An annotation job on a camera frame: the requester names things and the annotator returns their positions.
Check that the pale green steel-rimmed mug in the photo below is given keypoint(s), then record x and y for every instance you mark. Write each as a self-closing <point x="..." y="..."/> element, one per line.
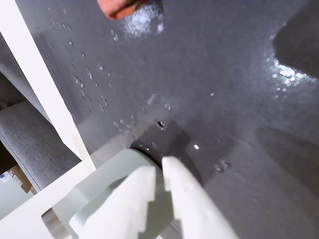
<point x="112" y="169"/>

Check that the small red cube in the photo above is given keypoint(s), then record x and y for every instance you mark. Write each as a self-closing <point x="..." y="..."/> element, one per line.
<point x="114" y="8"/>

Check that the grey fabric sofa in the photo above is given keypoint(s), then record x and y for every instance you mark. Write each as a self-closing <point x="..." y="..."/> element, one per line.
<point x="30" y="139"/>

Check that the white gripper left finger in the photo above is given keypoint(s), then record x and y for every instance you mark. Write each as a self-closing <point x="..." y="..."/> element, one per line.
<point x="119" y="211"/>

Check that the dark grey table mat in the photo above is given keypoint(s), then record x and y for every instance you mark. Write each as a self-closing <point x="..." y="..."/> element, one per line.
<point x="199" y="74"/>

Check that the brown cardboard box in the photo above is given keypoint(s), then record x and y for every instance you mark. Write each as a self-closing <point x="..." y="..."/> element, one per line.
<point x="18" y="178"/>

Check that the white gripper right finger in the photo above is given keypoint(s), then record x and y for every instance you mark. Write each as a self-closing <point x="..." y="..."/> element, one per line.
<point x="192" y="206"/>

